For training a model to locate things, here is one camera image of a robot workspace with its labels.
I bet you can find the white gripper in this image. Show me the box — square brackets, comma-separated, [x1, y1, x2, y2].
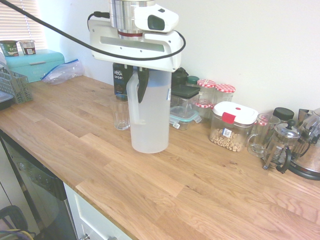
[88, 18, 183, 104]

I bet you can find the translucent pitcher with blue lid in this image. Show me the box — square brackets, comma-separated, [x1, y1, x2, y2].
[125, 67, 173, 154]

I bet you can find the dark protein powder tub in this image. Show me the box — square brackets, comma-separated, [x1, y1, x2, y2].
[112, 61, 132, 101]

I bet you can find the clear glass tumbler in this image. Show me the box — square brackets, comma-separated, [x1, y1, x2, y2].
[109, 94, 132, 131]

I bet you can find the dark green shaker bottle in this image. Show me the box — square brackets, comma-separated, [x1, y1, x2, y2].
[171, 66, 189, 87]

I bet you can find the clear container with black lid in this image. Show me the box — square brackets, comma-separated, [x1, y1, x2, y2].
[170, 84, 201, 109]

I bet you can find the jar with green lid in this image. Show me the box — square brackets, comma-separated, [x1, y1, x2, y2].
[186, 75, 200, 87]

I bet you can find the glass container with teal lid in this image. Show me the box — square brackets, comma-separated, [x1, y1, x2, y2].
[169, 105, 203, 131]

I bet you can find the clear zip plastic bag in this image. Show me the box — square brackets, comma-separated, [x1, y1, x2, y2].
[40, 58, 85, 86]

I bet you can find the short jar red checkered lid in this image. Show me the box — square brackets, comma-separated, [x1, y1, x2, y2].
[194, 100, 214, 122]

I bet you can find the teal bread box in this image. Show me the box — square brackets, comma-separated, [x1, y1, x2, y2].
[4, 48, 65, 84]

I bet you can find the cereal container with white lid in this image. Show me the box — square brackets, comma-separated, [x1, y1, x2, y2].
[209, 101, 259, 153]

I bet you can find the brown oatmeal cup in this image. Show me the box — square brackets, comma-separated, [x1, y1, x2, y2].
[19, 39, 36, 56]

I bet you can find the grey cutlery basket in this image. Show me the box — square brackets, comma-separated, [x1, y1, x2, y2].
[0, 65, 34, 105]

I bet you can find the green oatmeal cup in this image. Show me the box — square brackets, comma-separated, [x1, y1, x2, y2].
[0, 39, 19, 57]

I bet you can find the window blind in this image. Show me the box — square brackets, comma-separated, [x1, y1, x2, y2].
[0, 0, 48, 51]

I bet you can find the black dish tray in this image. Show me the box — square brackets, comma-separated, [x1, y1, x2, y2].
[0, 90, 13, 111]

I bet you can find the small jar red checkered lid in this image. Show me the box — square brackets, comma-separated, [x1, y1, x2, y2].
[257, 118, 270, 131]

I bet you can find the clear glass mug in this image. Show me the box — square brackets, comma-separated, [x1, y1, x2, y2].
[246, 113, 281, 158]

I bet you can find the stainless steel dishwasher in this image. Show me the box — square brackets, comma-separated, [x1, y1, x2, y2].
[0, 131, 76, 240]

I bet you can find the white cabinet drawer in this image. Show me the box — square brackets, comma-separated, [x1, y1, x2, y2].
[63, 181, 132, 240]

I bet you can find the jar with black lid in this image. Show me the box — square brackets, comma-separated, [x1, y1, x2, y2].
[272, 107, 295, 124]

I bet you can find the glass french press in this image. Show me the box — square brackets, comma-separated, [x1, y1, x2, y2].
[261, 119, 301, 174]

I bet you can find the stainless steel electric kettle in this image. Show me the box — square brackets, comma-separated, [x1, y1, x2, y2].
[287, 107, 320, 181]

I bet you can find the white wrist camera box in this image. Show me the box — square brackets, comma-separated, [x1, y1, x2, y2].
[133, 4, 180, 34]

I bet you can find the dark bag with cords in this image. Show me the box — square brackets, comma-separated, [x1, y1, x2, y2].
[0, 204, 36, 240]

